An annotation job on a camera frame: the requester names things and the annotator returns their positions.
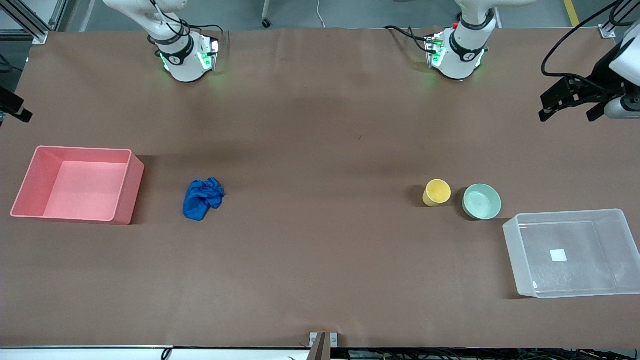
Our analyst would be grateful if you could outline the pink plastic bin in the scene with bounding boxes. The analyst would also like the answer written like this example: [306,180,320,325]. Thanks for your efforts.
[10,145,146,226]

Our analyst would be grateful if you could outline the black right base cables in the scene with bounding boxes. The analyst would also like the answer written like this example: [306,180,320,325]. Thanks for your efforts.
[147,0,226,47]

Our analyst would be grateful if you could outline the black left base cables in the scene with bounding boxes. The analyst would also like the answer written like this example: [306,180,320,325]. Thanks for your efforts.
[383,24,432,54]

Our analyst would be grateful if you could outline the yellow plastic cup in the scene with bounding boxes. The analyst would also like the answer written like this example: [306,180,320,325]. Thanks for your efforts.
[422,179,452,207]

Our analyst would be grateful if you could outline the metal table edge bracket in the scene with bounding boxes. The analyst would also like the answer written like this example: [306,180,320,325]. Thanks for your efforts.
[309,332,339,360]

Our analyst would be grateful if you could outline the mint green bowl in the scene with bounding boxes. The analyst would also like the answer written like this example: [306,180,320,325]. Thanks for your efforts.
[462,183,502,221]

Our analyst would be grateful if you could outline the black base cables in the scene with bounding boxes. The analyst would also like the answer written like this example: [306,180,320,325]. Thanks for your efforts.
[383,24,432,54]
[147,0,226,47]

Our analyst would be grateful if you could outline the clear plastic storage box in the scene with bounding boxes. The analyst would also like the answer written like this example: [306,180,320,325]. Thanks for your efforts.
[502,208,640,299]

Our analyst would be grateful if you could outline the brown table cover sheet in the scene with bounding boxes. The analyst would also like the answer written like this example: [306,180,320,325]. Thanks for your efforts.
[0,26,640,350]

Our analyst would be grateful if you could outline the aluminium frame profile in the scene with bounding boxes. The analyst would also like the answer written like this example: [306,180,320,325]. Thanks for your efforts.
[0,0,68,45]
[599,0,640,40]

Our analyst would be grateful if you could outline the blue cloth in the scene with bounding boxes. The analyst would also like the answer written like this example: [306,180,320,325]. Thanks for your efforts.
[182,177,226,222]

